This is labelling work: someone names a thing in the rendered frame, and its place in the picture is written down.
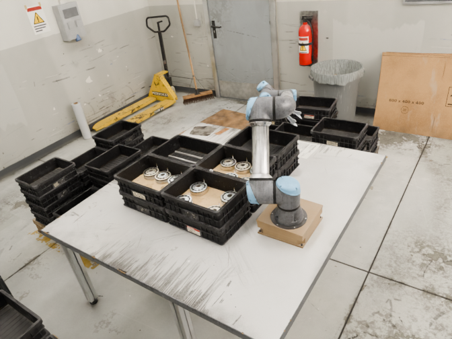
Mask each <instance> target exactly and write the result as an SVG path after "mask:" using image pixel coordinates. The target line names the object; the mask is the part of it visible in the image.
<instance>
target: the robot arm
mask: <svg viewBox="0 0 452 339"><path fill-rule="evenodd" d="M256 89H257V90H258V92H260V96H259V97H255V98H250V99H249V100H248V103H247V108H246V120H247V121H249V124H250V125H251V126H252V175H251V176H250V181H247V182H246V190H247V195H248V200H249V202H250V203H252V204H277V206H276V209H275V212H274V219H275V221H276V222H277V223H279V224H281V225H284V226H295V225H298V224H300V222H302V220H303V210H302V208H301V205H300V197H301V189H300V183H299V182H298V180H296V179H295V178H293V177H290V176H282V177H281V178H278V179H277V181H272V176H271V175H270V174H269V126H270V125H271V124H272V120H278V119H282V118H284V120H286V121H287V122H288V123H290V124H292V125H294V126H297V124H296V120H295V119H293V118H291V117H290V115H292V114H294V115H295V116H296V117H297V118H299V119H302V118H301V116H300V114H301V112H299V111H296V110H295V109H296V107H297V106H296V101H297V91H296V89H283V90H274V89H273V88H272V87H271V86H270V85H269V84H268V83H267V82H265V81H262V82H261V83H260V84H259V85H258V86H257V88H256Z"/></svg>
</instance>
